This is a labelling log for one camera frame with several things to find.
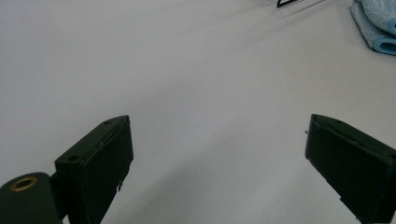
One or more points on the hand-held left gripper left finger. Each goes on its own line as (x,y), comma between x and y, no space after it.
(96,161)

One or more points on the light blue towel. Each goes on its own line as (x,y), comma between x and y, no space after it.
(378,21)

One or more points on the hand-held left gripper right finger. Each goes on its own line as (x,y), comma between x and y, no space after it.
(355,165)

